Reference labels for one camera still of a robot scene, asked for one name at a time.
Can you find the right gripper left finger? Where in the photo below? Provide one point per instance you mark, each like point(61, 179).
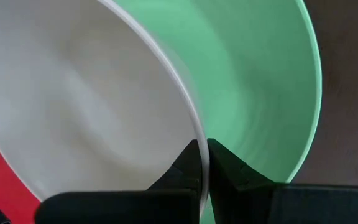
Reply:
point(120, 208)

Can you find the red cloth napkin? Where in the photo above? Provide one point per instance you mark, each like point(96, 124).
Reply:
point(8, 193)

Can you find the green plate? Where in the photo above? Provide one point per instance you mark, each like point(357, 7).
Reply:
point(244, 77)

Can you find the grey-white bowl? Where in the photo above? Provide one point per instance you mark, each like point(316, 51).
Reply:
point(73, 93)

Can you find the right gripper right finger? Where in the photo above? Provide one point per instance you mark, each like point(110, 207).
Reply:
point(291, 205)

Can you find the dark brown serving tray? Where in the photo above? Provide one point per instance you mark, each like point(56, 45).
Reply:
point(353, 93)

